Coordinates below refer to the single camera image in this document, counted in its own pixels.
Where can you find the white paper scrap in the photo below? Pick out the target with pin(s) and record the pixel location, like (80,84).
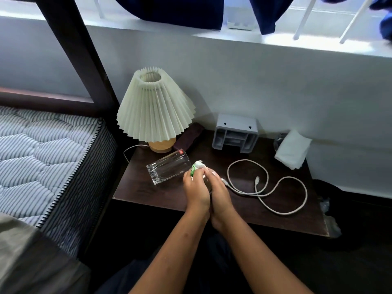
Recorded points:
(199,164)

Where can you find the person's right hand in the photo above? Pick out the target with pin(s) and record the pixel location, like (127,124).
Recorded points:
(220,202)

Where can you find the cream pleated table lamp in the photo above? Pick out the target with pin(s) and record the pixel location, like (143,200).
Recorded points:
(153,110)

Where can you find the person's right forearm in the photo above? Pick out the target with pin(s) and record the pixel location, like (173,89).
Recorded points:
(260,260)

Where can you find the dark maroon case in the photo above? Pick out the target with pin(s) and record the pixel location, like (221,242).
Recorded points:
(190,136)

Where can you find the clear plastic bag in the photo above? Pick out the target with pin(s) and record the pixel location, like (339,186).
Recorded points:
(332,225)

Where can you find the person's left forearm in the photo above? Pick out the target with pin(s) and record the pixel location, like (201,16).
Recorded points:
(174,254)

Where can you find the clear drinking glass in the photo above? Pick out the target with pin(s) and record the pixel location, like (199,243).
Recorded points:
(168,166)

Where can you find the grey blanket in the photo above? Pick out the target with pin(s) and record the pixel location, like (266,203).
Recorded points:
(30,257)

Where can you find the person's dark trousers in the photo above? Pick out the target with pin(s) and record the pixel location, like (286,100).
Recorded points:
(208,272)

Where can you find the green white paper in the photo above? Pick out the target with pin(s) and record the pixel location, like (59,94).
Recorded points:
(193,171)

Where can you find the grey tissue box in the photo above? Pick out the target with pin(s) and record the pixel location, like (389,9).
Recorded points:
(235,122)

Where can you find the person's left hand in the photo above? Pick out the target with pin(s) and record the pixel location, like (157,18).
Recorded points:
(197,192)

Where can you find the dark wooden bed frame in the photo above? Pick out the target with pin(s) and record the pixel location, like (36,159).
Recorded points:
(76,58)

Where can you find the white window railing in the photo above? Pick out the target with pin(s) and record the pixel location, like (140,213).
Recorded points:
(303,21)

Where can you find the white tissue stack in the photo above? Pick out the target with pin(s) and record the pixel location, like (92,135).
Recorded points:
(292,150)

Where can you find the clear glass ashtray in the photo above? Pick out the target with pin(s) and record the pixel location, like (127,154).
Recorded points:
(278,143)

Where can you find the striped mattress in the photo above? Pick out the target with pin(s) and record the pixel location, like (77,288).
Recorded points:
(46,150)

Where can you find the dark wooden bedside table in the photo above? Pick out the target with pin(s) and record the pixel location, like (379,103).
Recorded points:
(171,195)

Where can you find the blue curtain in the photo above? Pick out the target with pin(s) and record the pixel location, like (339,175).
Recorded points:
(269,12)
(386,21)
(168,12)

